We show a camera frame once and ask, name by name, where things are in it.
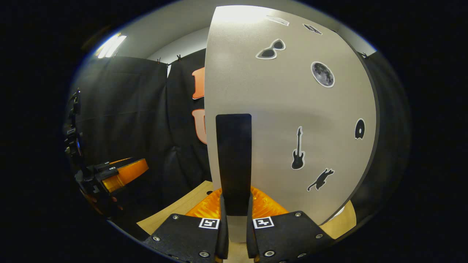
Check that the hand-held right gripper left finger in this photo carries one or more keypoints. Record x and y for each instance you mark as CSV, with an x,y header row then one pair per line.
x,y
222,233

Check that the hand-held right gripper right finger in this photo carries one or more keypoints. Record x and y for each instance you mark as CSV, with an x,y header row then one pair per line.
x,y
251,233

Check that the black backdrop cloth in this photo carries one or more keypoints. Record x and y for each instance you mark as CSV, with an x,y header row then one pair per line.
x,y
128,109

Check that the ceiling light strip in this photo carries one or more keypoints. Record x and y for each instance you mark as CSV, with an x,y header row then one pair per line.
x,y
109,46

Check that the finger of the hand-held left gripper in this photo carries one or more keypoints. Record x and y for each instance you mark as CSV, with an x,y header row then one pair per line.
x,y
128,173
120,161

